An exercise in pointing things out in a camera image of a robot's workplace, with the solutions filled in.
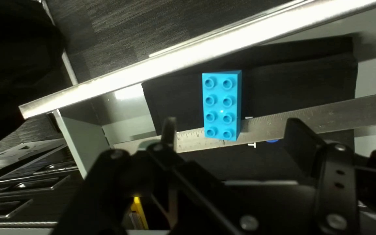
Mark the yellow object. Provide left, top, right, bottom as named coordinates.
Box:
left=130, top=196, right=149, bottom=231

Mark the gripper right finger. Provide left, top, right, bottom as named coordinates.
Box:
left=284, top=118, right=376, bottom=235

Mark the metal ruler strip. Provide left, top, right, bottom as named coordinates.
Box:
left=114, top=91, right=376, bottom=154

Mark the blue toy brick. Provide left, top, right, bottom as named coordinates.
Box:
left=202, top=70, right=242, bottom=141

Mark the black foam pad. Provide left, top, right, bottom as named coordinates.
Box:
left=141, top=35, right=359, bottom=180

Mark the grey metal drawer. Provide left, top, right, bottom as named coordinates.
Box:
left=18, top=0, right=376, bottom=179

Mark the black drawer cabinet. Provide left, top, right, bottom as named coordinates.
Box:
left=0, top=139, right=87, bottom=229

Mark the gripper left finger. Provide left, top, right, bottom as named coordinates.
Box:
left=52, top=117, right=244, bottom=235

